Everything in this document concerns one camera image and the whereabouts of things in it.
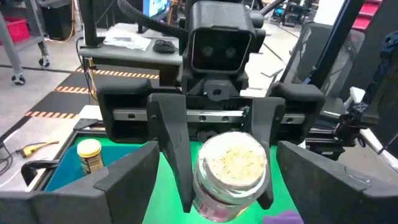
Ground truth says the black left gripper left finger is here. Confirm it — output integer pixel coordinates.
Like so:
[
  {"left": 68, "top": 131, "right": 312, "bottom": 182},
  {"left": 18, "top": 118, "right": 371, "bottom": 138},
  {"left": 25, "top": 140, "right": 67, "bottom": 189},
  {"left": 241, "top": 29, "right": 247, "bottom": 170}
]
[{"left": 0, "top": 140, "right": 161, "bottom": 224}]

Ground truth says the monitor with blue screen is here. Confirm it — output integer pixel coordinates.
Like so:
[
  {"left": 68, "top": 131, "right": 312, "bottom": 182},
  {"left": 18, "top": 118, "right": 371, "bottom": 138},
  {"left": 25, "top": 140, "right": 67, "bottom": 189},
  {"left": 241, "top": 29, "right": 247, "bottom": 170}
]
[{"left": 142, "top": 0, "right": 171, "bottom": 19}]

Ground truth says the yellow-lid black spice bottle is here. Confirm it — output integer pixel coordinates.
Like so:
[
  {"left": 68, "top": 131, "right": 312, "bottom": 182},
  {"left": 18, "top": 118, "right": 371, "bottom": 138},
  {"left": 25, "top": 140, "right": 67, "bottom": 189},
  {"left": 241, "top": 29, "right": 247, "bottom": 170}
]
[{"left": 76, "top": 138, "right": 105, "bottom": 175}]

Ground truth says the purple cloth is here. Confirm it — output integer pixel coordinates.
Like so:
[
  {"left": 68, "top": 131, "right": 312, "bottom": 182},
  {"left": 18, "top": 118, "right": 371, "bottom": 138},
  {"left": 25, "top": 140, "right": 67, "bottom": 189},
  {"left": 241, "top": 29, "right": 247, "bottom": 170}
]
[{"left": 262, "top": 210, "right": 305, "bottom": 224}]

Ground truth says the black mesh office chair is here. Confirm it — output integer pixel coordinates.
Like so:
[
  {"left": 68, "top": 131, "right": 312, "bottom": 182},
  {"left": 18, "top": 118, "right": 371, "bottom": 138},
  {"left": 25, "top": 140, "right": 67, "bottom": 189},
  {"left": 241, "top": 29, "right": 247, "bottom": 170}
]
[{"left": 278, "top": 21, "right": 366, "bottom": 114}]

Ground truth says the black monitor pole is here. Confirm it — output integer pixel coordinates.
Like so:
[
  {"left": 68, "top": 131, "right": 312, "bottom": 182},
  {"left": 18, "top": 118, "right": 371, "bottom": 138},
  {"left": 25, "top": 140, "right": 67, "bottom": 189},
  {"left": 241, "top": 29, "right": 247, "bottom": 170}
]
[{"left": 78, "top": 0, "right": 106, "bottom": 48}]

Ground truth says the red storage bin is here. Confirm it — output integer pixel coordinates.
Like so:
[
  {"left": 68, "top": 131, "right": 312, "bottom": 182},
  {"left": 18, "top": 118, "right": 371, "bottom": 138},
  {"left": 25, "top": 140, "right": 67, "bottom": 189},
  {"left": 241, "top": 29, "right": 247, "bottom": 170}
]
[{"left": 0, "top": 17, "right": 31, "bottom": 46}]

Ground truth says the yellow extension cable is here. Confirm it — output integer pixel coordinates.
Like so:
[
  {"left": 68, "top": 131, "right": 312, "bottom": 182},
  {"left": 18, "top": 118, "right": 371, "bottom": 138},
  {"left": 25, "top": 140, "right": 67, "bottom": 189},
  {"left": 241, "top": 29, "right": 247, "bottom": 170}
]
[{"left": 14, "top": 139, "right": 60, "bottom": 159}]

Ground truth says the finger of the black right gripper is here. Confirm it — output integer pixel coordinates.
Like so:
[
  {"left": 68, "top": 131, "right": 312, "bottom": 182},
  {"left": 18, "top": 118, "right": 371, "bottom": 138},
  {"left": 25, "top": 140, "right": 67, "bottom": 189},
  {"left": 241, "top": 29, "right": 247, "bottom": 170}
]
[
  {"left": 146, "top": 92, "right": 196, "bottom": 214},
  {"left": 248, "top": 95, "right": 286, "bottom": 211}
]

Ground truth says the small glass spice jar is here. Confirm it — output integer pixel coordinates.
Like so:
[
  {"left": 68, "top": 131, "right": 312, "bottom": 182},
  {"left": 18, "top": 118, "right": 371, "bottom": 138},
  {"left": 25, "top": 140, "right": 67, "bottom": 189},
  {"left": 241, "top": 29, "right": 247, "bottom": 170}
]
[{"left": 192, "top": 131, "right": 271, "bottom": 223}]

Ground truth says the hazard-striped black floor mat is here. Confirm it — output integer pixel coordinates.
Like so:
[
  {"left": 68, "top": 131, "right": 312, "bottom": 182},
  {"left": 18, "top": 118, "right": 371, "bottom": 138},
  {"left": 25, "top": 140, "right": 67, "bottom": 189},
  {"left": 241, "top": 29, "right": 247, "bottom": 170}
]
[{"left": 0, "top": 63, "right": 162, "bottom": 147}]

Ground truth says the black bin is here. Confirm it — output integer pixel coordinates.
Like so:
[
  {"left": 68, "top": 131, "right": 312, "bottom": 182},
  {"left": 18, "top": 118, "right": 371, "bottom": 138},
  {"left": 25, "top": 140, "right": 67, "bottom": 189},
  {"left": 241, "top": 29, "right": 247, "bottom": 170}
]
[{"left": 39, "top": 0, "right": 76, "bottom": 42}]

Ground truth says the black cable coil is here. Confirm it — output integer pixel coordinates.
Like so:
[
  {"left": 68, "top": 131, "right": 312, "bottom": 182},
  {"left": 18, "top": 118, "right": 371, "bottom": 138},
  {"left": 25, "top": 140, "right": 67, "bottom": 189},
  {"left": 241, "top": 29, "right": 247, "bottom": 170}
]
[{"left": 152, "top": 39, "right": 179, "bottom": 54}]

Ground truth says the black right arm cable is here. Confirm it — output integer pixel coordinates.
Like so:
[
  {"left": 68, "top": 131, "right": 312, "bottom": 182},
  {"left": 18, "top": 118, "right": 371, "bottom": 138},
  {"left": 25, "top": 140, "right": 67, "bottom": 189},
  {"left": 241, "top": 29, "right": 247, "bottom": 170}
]
[{"left": 116, "top": 0, "right": 189, "bottom": 40}]

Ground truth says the red shelf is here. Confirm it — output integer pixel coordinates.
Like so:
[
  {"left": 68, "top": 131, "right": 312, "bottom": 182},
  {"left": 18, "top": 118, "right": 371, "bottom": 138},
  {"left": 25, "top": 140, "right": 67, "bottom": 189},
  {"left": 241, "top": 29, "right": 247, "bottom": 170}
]
[{"left": 351, "top": 0, "right": 384, "bottom": 33}]

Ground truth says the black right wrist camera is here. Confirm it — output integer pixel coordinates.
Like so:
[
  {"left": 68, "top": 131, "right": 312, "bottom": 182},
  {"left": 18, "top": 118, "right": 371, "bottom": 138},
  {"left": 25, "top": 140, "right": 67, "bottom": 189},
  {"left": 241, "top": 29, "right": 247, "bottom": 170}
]
[{"left": 185, "top": 0, "right": 259, "bottom": 76}]

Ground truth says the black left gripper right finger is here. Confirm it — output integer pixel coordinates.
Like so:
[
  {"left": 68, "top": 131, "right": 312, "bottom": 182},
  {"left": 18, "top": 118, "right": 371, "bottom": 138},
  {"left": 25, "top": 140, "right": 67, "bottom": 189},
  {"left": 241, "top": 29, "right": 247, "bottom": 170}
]
[{"left": 275, "top": 140, "right": 398, "bottom": 224}]

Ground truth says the clear plastic bag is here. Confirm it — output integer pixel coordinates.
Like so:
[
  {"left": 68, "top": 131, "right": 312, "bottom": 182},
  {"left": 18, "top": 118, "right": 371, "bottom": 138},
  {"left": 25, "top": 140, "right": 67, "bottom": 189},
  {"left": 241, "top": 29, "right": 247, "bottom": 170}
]
[{"left": 103, "top": 27, "right": 152, "bottom": 52}]

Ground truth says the grey wheeled metal cart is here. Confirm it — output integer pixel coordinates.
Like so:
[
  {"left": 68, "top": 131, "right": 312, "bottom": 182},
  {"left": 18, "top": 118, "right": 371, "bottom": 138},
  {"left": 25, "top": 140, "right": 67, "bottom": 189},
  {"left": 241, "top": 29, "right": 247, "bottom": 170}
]
[{"left": 0, "top": 0, "right": 51, "bottom": 86}]

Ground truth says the grey desk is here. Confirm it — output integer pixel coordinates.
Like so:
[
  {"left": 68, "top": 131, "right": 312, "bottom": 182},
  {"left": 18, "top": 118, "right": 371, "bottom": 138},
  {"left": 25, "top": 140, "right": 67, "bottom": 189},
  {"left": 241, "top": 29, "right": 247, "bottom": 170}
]
[{"left": 77, "top": 26, "right": 185, "bottom": 73}]

